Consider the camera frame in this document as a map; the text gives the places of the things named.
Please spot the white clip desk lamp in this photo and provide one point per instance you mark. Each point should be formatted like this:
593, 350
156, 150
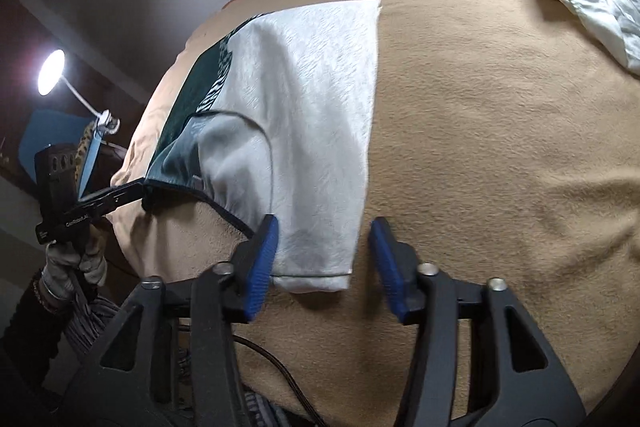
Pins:
50, 72

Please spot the grey striped clothing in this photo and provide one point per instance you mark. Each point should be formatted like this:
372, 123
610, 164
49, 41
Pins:
87, 327

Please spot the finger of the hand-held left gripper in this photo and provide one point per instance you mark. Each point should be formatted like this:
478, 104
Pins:
115, 196

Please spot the leopard print cloth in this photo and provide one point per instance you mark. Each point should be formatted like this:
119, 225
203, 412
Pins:
82, 144

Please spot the person's left hand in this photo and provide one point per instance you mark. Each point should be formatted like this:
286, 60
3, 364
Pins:
60, 269

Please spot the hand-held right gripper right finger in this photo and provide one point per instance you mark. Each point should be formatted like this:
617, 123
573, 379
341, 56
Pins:
389, 272

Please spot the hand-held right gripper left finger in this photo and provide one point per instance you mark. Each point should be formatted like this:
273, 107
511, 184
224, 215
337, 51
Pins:
260, 267

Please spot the blue board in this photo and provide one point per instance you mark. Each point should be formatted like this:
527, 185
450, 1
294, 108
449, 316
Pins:
50, 132

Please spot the tan blanket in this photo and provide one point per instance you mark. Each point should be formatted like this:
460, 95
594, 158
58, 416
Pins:
500, 207

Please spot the white green tree-print garment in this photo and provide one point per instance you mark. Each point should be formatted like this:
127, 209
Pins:
310, 107

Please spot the person's left forearm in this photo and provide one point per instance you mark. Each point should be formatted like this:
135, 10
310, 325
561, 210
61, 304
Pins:
30, 332

